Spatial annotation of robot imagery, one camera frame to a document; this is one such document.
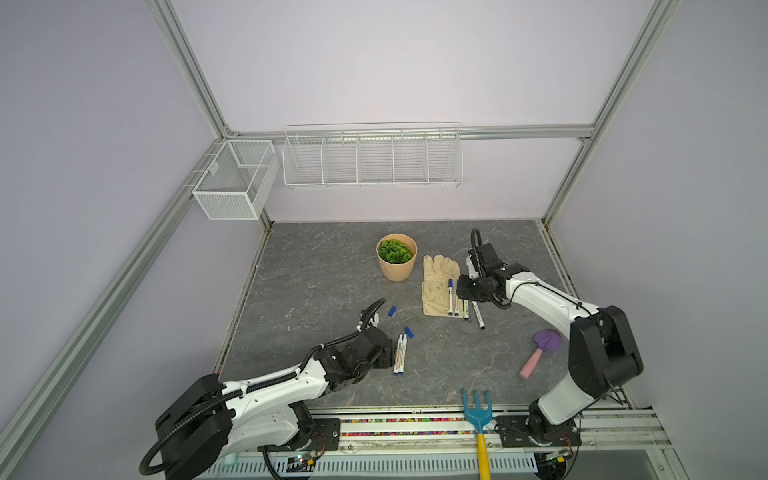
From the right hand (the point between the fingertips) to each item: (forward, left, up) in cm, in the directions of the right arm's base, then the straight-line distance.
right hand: (462, 292), depth 91 cm
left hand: (-17, +23, -2) cm, 29 cm away
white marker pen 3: (-1, -5, -7) cm, 9 cm away
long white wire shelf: (+39, +26, +24) cm, 53 cm away
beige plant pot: (+8, +20, +1) cm, 22 cm away
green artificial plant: (+13, +21, +5) cm, 25 cm away
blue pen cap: (-2, +22, -8) cm, 23 cm away
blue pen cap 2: (-10, +16, -8) cm, 21 cm away
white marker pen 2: (-2, -2, -7) cm, 8 cm away
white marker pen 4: (-17, +20, -7) cm, 27 cm away
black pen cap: (-18, +18, -7) cm, 26 cm away
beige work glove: (+13, +6, -7) cm, 16 cm away
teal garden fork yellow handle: (-33, -1, -7) cm, 34 cm away
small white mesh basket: (+37, +76, +16) cm, 86 cm away
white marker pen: (+3, +3, -6) cm, 7 cm away
